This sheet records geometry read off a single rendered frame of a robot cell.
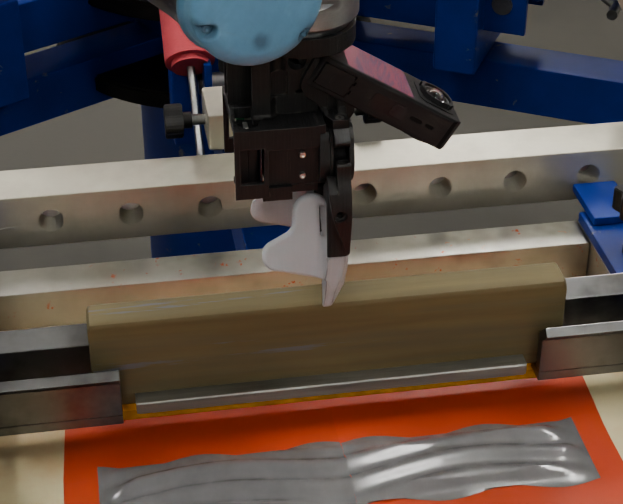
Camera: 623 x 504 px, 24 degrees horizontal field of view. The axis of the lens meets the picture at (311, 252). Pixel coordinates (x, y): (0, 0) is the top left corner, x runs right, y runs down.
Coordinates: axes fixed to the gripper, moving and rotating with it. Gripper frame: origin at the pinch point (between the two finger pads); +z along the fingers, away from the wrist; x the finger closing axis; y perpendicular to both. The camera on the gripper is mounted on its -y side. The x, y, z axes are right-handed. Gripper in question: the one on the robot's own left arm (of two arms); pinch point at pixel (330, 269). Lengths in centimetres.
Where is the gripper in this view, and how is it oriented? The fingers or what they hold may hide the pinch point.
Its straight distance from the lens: 106.3
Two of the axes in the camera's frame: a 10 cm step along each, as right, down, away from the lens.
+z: 0.0, 8.4, 5.4
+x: 1.6, 5.4, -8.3
